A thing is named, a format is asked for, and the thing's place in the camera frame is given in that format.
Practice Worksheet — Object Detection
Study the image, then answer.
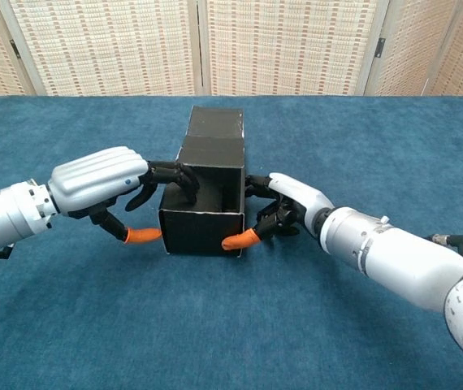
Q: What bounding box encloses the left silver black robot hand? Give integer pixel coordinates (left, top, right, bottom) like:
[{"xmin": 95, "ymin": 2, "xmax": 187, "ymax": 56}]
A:
[{"xmin": 46, "ymin": 145, "xmax": 201, "ymax": 246}]

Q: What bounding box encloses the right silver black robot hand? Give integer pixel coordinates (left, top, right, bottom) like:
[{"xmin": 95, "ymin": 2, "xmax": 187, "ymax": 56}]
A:
[{"xmin": 221, "ymin": 172, "xmax": 335, "ymax": 251}]

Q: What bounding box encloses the black foldable cardboard box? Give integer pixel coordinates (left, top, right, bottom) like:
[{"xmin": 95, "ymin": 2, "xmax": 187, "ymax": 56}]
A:
[{"xmin": 158, "ymin": 105, "xmax": 247, "ymax": 259}]

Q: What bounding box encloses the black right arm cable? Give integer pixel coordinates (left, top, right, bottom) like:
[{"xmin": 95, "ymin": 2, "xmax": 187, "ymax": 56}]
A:
[{"xmin": 432, "ymin": 233, "xmax": 463, "ymax": 261}]

